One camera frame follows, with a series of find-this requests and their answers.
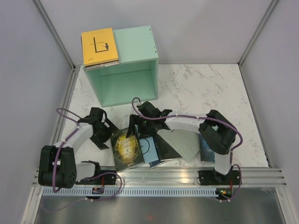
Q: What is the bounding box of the light blue book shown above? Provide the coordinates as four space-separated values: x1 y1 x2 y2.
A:
139 137 158 163

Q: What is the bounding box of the mint green open cabinet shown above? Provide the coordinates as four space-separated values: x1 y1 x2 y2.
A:
85 26 158 107

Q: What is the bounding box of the grey green notebook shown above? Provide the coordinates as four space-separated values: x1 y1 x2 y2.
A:
157 130 200 162

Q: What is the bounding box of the green forest cover book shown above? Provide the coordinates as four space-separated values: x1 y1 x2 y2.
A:
110 128 144 172

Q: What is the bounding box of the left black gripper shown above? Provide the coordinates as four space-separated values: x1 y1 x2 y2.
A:
90 119 121 151

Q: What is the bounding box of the white slotted cable duct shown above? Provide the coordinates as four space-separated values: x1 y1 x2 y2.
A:
42 187 218 197

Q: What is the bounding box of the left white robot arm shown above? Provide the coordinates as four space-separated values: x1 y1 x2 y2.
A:
38 107 118 192

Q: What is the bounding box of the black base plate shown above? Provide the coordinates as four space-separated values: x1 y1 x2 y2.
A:
199 170 241 186
75 170 116 186

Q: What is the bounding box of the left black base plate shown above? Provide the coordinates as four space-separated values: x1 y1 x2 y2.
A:
75 170 116 186

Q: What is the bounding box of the yellow book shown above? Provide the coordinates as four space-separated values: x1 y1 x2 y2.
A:
81 28 119 67

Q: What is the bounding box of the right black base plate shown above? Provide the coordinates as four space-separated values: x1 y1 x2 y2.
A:
199 170 241 186

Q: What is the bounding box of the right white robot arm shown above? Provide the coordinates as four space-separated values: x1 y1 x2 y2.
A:
126 97 239 184

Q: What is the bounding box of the blue ocean cover book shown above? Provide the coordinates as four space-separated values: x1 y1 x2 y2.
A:
198 134 215 162

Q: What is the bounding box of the dark purple galaxy book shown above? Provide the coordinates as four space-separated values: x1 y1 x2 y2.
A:
81 37 119 70

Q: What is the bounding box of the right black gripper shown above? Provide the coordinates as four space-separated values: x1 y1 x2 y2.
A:
127 115 154 140

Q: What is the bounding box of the black file folder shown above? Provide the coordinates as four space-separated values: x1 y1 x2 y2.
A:
154 134 181 161

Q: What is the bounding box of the aluminium rail beam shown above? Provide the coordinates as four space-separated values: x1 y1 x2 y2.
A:
32 167 288 187

